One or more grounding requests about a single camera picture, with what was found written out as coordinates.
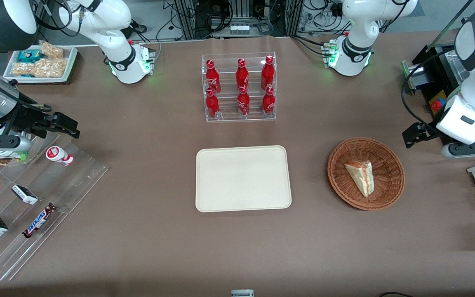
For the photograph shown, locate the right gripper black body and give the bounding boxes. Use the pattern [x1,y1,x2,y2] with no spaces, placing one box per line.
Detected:
[0,101,54,141]

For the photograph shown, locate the triangle sandwich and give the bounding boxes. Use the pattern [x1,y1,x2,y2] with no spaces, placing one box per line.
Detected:
[344,160,374,198]

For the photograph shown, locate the white snack tray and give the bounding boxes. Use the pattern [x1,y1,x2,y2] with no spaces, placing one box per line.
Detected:
[2,45,79,85]

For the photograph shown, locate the brown wicker basket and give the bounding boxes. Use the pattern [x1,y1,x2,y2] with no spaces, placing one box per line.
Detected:
[327,137,405,211]

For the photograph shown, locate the beige plastic tray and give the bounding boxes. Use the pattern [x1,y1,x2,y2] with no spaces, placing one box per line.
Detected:
[195,145,292,213]

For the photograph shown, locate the white yogurt bottle red cap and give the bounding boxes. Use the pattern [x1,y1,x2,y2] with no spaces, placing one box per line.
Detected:
[46,146,74,166]

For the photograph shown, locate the white bottle green cap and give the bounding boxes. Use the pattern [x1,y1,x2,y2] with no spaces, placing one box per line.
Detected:
[0,149,29,166]

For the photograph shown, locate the flat clear peanut snack bag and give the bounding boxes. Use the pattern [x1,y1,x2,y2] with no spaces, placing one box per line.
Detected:
[12,62,36,77]

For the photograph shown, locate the clear acrylic stepped shelf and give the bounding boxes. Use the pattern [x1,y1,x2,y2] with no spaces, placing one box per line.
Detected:
[0,132,112,282]

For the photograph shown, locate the black control box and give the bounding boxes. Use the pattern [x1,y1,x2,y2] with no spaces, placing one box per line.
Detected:
[402,43,475,155]

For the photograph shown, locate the large clear peanut snack bag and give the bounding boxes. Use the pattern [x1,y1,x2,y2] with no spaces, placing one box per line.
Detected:
[33,58,68,78]

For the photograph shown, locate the teal snack packet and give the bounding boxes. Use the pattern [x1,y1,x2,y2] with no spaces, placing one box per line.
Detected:
[17,49,42,63]

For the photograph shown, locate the small clear peanut snack bag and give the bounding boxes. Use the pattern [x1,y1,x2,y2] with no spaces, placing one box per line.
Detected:
[40,41,64,59]

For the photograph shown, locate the snickers chocolate bar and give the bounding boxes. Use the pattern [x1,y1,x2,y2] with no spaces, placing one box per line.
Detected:
[22,203,58,239]

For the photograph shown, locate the red cola bottle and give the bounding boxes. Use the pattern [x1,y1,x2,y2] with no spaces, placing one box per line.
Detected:
[205,59,221,94]
[261,87,275,116]
[235,58,249,92]
[237,86,251,116]
[261,55,275,90]
[205,88,221,119]

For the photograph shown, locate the clear acrylic bottle rack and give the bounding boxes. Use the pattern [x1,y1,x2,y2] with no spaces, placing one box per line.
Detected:
[202,52,277,123]

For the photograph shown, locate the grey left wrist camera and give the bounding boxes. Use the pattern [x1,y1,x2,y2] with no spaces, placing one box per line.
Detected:
[441,140,475,159]

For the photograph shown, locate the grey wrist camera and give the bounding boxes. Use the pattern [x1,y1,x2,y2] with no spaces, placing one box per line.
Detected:
[441,140,475,159]
[0,135,32,152]

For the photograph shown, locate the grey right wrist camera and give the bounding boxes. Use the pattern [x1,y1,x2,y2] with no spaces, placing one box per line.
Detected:
[0,135,32,152]

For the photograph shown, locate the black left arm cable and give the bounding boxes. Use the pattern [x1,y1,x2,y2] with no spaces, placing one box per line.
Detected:
[401,49,461,128]

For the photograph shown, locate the aluminium equipment frame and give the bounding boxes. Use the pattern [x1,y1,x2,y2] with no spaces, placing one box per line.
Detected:
[174,0,304,40]

